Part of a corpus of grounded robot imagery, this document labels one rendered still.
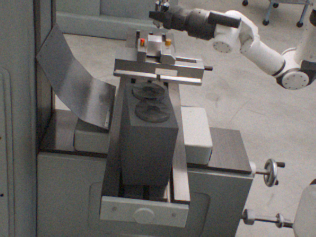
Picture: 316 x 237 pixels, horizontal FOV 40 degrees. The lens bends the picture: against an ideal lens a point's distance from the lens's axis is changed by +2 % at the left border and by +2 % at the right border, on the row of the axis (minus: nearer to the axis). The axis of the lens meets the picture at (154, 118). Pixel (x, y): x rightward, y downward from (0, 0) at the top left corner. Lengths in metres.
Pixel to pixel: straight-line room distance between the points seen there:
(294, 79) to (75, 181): 0.85
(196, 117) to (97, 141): 0.41
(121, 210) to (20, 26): 0.60
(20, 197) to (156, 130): 0.76
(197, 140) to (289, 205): 1.31
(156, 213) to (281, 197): 1.73
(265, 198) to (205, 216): 1.03
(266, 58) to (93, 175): 0.73
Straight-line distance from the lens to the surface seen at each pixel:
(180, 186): 1.15
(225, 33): 1.34
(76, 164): 1.57
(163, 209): 1.11
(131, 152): 1.05
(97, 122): 1.47
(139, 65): 1.63
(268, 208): 2.66
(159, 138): 1.04
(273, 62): 1.43
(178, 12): 1.40
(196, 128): 1.60
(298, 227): 1.16
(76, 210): 1.72
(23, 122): 1.46
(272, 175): 1.77
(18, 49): 1.34
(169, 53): 1.62
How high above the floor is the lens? 1.68
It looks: 32 degrees down
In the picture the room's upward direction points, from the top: 9 degrees clockwise
